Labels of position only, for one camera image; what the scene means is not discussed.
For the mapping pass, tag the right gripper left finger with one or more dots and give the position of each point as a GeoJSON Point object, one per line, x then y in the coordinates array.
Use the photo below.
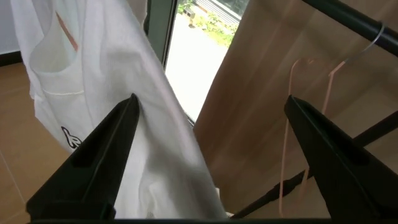
{"type": "Point", "coordinates": [77, 193]}

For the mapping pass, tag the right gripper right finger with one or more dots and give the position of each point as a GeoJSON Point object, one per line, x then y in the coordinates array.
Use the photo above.
{"type": "Point", "coordinates": [357, 186]}

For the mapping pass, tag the white printed t-shirt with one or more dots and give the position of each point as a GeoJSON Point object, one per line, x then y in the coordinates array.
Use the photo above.
{"type": "Point", "coordinates": [124, 62]}

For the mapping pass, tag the black clothes rack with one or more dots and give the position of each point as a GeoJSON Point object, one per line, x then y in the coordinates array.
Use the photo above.
{"type": "Point", "coordinates": [348, 17]}

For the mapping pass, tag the beige curtain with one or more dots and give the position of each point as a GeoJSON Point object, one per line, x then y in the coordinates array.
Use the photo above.
{"type": "Point", "coordinates": [264, 93]}

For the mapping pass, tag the window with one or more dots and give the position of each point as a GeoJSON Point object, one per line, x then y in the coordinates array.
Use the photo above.
{"type": "Point", "coordinates": [192, 62]}

